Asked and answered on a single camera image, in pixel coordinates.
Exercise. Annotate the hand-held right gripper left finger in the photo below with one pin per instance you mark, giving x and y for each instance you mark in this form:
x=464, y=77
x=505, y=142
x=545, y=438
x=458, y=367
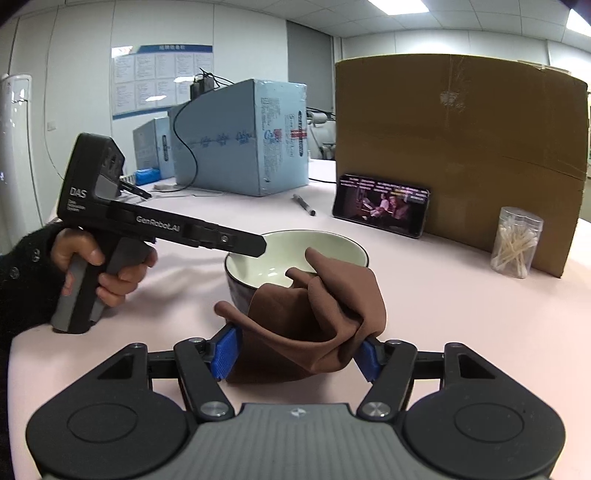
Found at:
x=226, y=353

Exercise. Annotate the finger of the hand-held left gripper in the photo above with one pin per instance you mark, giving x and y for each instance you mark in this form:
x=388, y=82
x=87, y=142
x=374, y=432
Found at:
x=231, y=241
x=136, y=189

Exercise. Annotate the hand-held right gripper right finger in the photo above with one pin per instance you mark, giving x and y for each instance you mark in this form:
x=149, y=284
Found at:
x=369, y=362

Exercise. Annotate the dark bowl with white inside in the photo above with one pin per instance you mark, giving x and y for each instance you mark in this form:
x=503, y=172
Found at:
x=272, y=263

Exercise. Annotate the brown cloth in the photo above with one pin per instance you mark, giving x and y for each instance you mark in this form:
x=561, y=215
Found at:
x=323, y=314

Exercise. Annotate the person's left forearm black sleeve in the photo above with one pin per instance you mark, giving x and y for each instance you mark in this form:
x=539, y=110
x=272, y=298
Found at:
x=23, y=281

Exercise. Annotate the person's left hand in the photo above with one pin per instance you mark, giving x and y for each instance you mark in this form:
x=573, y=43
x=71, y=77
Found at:
x=121, y=281

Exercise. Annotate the small blue packet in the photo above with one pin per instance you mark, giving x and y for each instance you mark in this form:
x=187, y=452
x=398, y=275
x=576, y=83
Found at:
x=147, y=175

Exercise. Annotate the small light blue carton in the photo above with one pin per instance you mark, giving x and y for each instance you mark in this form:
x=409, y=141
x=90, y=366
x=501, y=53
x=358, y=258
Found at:
x=150, y=143

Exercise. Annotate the black marker pen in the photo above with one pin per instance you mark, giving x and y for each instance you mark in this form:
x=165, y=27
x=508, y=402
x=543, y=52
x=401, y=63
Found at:
x=303, y=204

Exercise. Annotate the white standing air conditioner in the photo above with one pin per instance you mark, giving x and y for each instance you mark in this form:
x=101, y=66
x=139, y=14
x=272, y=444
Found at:
x=14, y=152

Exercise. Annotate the large light blue carton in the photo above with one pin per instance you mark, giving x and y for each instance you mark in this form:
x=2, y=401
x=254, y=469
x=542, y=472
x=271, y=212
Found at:
x=231, y=138

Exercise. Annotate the black power adapter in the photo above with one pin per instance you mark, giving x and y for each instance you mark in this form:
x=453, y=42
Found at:
x=203, y=84

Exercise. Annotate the grey office chair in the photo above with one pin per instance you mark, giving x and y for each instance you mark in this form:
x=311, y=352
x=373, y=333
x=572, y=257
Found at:
x=322, y=134

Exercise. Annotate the black smartphone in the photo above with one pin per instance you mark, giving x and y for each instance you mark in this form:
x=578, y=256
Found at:
x=381, y=205

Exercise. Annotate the clear cotton swab container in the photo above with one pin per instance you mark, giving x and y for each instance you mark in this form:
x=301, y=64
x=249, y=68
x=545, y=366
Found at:
x=515, y=244

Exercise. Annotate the brown cardboard box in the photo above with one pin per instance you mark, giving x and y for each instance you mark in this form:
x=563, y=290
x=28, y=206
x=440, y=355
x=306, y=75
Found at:
x=461, y=138

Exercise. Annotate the wall notice board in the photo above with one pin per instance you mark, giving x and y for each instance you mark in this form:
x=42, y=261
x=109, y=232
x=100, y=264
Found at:
x=157, y=78

